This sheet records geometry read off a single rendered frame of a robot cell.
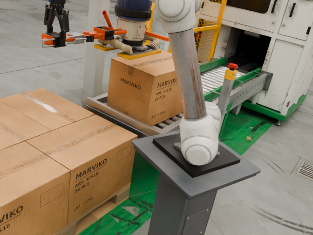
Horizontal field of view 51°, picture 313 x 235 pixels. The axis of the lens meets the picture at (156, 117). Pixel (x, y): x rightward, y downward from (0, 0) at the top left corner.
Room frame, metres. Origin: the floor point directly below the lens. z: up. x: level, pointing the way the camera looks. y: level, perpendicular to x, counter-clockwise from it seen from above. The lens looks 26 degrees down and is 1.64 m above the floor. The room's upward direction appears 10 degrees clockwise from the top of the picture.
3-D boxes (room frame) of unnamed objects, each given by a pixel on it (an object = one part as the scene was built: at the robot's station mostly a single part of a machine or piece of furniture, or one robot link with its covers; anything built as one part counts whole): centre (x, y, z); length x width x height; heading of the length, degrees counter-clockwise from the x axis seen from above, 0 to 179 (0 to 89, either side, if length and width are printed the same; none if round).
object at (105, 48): (2.13, 0.34, 1.11); 0.34 x 0.10 x 0.05; 150
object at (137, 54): (2.04, 0.17, 1.11); 0.34 x 0.10 x 0.05; 150
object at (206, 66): (3.57, -0.30, 0.60); 1.60 x 0.10 x 0.09; 149
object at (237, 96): (2.96, -0.63, 0.50); 2.31 x 0.05 x 0.19; 149
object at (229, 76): (2.36, -0.48, 0.50); 0.07 x 0.07 x 1.00; 59
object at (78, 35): (1.68, 0.48, 1.20); 0.07 x 0.07 x 0.04; 60
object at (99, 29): (1.86, 0.38, 1.21); 0.10 x 0.08 x 0.06; 60
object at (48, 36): (1.56, 0.56, 1.21); 0.08 x 0.07 x 0.05; 150
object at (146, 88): (2.43, 0.06, 0.75); 0.60 x 0.40 x 0.40; 147
